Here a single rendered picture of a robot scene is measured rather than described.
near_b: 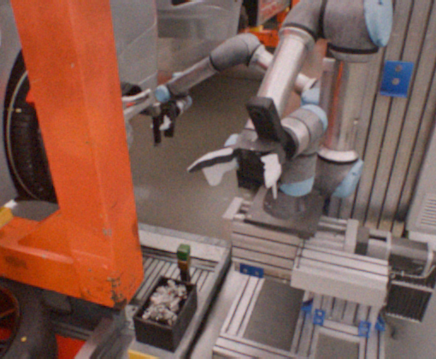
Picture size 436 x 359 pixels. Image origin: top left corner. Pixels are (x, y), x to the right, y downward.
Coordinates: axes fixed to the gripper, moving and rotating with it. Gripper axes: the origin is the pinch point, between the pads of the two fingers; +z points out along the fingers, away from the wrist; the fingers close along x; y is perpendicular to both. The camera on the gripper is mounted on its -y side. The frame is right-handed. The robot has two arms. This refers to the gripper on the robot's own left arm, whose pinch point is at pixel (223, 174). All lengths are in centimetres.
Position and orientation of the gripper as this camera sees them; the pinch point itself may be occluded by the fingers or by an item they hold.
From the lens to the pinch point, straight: 63.3
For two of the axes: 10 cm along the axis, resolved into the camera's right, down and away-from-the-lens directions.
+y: 1.1, 8.9, 4.4
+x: -8.2, -1.7, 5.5
